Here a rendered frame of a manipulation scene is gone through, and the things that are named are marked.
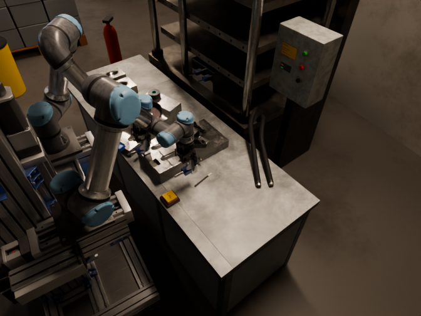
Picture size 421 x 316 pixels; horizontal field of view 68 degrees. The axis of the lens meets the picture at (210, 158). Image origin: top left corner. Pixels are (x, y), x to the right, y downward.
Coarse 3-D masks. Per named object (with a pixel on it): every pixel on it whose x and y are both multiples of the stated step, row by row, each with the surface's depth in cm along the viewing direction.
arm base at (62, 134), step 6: (60, 132) 158; (42, 138) 153; (48, 138) 154; (54, 138) 155; (60, 138) 158; (66, 138) 162; (42, 144) 156; (48, 144) 155; (54, 144) 156; (60, 144) 158; (66, 144) 162; (48, 150) 157; (54, 150) 158; (60, 150) 160
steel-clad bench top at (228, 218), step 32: (128, 64) 266; (224, 128) 211; (128, 160) 189; (224, 160) 190; (160, 192) 173; (192, 192) 173; (224, 192) 173; (256, 192) 173; (288, 192) 174; (192, 224) 159; (224, 224) 159; (256, 224) 159; (288, 224) 160; (224, 256) 147
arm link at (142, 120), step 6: (90, 78) 102; (84, 84) 102; (84, 90) 102; (84, 96) 103; (144, 114) 133; (150, 114) 139; (138, 120) 131; (144, 120) 134; (150, 120) 137; (156, 120) 140; (144, 126) 137; (150, 126) 139; (150, 132) 141
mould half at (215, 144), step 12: (204, 120) 206; (216, 132) 198; (216, 144) 191; (228, 144) 197; (144, 156) 179; (156, 156) 179; (204, 156) 188; (156, 168) 173; (168, 168) 173; (180, 168) 180
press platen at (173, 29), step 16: (176, 32) 256; (192, 32) 256; (208, 32) 256; (192, 48) 238; (208, 48) 237; (224, 48) 238; (224, 64) 222; (240, 64) 222; (256, 64) 222; (272, 64) 223; (240, 80) 209; (256, 80) 208
